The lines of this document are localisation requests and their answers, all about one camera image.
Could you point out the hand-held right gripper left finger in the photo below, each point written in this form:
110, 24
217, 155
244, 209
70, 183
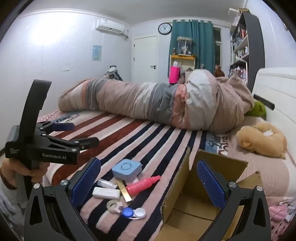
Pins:
85, 182

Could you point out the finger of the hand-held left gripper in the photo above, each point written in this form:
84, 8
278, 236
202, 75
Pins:
87, 141
63, 126

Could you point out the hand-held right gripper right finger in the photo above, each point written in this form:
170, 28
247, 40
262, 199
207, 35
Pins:
211, 185

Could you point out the person's left hand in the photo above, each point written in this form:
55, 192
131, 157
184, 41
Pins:
11, 169

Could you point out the small clear bottle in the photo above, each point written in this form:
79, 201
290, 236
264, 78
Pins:
106, 183

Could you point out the white rectangular case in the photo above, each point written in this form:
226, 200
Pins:
105, 193

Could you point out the cardboard box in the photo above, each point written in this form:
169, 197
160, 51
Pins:
185, 185

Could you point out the clear tape roll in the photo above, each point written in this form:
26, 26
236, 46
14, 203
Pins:
112, 206

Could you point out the gold nail file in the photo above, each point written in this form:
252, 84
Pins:
124, 192

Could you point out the blue square case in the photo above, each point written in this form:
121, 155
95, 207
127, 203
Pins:
126, 169

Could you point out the pink plastic bottle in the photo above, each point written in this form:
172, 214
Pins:
141, 186

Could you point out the blue white contact lens case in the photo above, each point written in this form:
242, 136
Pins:
134, 213

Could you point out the striped bed sheet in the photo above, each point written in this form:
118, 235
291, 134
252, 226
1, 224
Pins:
150, 143

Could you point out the rolled pink grey quilt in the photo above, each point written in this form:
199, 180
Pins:
138, 99

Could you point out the pink ribbed cloth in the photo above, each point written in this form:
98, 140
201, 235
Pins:
277, 176

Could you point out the tan plush toy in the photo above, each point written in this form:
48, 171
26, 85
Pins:
261, 139

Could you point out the black bag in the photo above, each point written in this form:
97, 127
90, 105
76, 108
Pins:
113, 74

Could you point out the pink crumpled cloth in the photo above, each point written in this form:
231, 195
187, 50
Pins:
282, 210

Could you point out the green plush toy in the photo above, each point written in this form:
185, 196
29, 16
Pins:
257, 109

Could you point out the white door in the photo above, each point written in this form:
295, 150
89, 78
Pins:
144, 58

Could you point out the pink gift bag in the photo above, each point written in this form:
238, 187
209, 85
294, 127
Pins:
174, 74

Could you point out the white air conditioner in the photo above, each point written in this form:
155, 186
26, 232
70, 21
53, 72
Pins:
109, 26

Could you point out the reddish brown plush toy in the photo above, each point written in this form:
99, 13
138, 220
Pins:
219, 71

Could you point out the white headboard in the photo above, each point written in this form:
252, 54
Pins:
277, 85

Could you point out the yellow white shelf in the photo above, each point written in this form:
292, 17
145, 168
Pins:
182, 58

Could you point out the glass display case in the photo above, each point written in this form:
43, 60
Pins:
184, 46

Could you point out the teal curtain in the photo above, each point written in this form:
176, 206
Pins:
198, 44

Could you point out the dark bookshelf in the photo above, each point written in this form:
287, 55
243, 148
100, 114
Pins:
253, 41

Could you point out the blue wall poster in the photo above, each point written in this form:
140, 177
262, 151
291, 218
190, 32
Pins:
97, 52

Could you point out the round wall clock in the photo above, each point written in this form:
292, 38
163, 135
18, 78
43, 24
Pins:
165, 29

